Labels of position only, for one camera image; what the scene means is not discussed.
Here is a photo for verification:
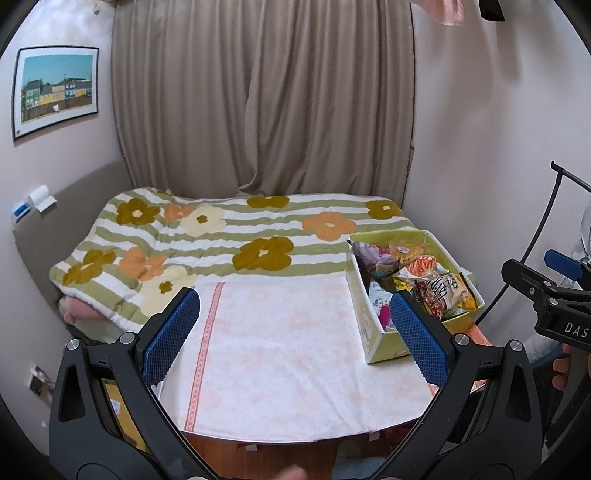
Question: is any person's left hand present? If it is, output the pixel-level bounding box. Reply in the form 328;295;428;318
270;465;309;480

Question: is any orange white sticks packet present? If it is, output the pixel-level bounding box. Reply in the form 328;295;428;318
399;255;437;278

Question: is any white pink-striped tablecloth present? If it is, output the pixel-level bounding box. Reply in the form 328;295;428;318
157;272;439;437

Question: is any black cable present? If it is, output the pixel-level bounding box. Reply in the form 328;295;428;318
480;161;591;324

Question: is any white roll on headboard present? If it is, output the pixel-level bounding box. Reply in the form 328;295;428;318
28;185;57;212

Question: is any framed wall picture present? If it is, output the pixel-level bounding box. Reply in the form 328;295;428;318
11;45;100;141

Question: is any person's right hand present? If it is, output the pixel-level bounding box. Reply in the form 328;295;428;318
551;344;591;393

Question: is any hanging pink cloth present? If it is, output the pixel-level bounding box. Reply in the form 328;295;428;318
413;0;467;26

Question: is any grey padded headboard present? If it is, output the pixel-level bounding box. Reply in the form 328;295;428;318
11;159;134;324

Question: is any wall power outlet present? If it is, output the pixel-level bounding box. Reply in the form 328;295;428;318
28;364;54;398

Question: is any pink pillow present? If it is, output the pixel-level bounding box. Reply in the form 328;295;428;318
58;295;100;326

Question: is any light blue slipper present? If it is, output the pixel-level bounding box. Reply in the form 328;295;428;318
332;440;393;480

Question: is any yellow green cardboard box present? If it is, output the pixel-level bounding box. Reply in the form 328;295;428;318
347;229;485;365

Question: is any black hanging object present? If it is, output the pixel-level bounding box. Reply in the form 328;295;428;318
478;0;506;21

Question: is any blue and red snack packet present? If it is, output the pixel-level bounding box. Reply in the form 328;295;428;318
353;241;400;278

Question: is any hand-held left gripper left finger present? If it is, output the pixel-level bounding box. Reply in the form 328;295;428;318
48;287;218;480

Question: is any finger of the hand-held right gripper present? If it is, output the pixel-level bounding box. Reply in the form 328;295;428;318
544;248;591;290
502;257;563;306

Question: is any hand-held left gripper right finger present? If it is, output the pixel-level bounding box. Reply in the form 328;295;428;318
390;291;543;480

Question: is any flower print striped blanket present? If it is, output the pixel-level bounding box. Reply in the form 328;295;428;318
48;187;419;333

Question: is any beige curtain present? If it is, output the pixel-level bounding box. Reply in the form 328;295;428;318
111;0;416;199

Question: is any red yellow snack packet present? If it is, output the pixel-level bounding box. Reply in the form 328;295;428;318
416;270;476;319

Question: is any brown cardboard box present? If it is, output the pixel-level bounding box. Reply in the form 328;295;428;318
102;378;151;455

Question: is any clear noodle snack packet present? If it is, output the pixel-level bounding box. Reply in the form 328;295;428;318
388;242;435;264

